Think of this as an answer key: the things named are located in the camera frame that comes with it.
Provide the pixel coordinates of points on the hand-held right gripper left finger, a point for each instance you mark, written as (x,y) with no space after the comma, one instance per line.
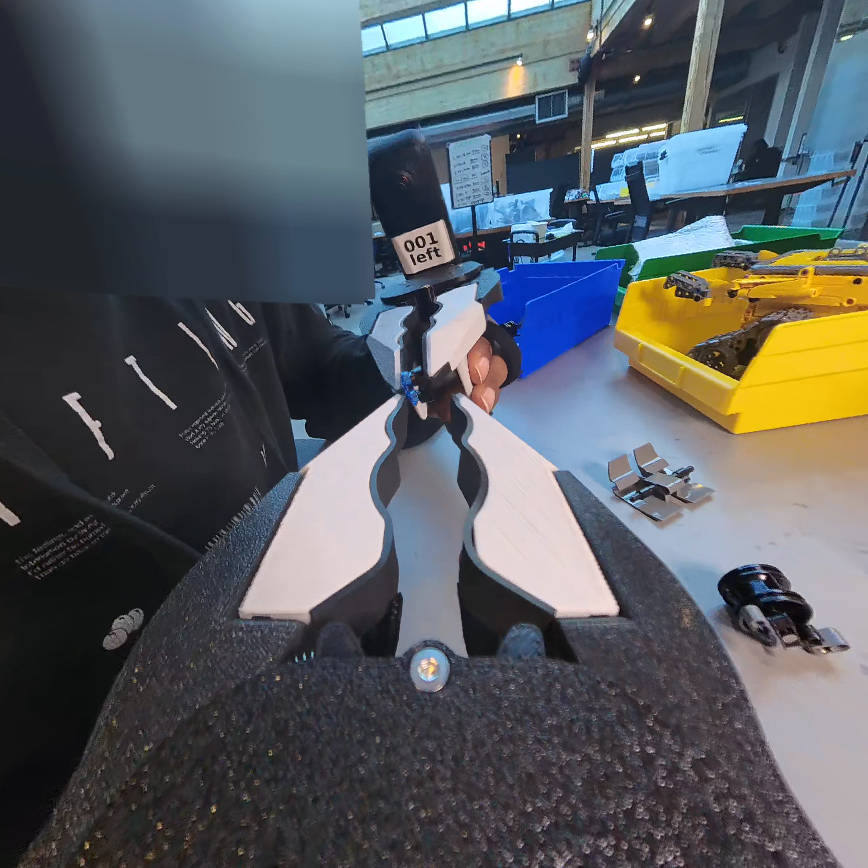
(325,536)

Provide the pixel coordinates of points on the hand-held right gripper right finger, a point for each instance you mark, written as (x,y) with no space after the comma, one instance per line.
(536,536)

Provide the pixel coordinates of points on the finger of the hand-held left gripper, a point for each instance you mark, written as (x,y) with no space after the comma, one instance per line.
(454,325)
(386,339)

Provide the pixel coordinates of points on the small blue pin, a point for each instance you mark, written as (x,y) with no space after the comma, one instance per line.
(408,388)

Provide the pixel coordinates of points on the black toy wheel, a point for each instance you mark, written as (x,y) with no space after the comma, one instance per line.
(766,590)

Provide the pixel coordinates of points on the small grey connector assembly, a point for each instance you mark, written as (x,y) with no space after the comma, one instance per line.
(831,639)

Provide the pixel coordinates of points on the person's left forearm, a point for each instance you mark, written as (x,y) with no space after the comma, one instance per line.
(325,380)

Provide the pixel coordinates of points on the person's left hand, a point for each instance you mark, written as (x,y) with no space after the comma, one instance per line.
(485,373)

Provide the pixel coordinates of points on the white sign on pole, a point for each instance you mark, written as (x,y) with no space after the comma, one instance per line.
(470,169)

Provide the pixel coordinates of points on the blue plastic bin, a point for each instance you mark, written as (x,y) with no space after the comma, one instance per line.
(563,312)

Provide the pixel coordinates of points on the clear plastic storage tub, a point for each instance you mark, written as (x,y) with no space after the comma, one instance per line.
(515,207)

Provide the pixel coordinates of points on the black utility cart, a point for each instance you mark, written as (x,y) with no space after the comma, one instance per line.
(542,241)

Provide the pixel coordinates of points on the grey panel brick assembly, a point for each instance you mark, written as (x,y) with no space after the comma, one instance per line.
(651,488)

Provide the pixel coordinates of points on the row of high windows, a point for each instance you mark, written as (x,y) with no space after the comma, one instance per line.
(447,19)

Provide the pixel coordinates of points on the wooden pillar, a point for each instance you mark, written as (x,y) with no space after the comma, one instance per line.
(702,61)
(588,122)

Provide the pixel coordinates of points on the black office chair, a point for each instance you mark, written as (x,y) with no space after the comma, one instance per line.
(639,203)

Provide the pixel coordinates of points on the white cloth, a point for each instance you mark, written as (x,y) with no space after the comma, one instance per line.
(685,241)

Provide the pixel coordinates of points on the yellow plastic bin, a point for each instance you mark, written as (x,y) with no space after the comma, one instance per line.
(780,393)

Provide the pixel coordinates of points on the white storage box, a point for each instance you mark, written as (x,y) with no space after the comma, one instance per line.
(698,159)

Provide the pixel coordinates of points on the yellow tracked robot model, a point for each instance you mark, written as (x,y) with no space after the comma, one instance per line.
(780,285)

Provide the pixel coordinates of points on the long wooden table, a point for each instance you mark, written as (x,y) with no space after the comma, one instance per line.
(766,184)

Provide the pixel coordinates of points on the green plastic bin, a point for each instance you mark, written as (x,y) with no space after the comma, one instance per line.
(786,239)

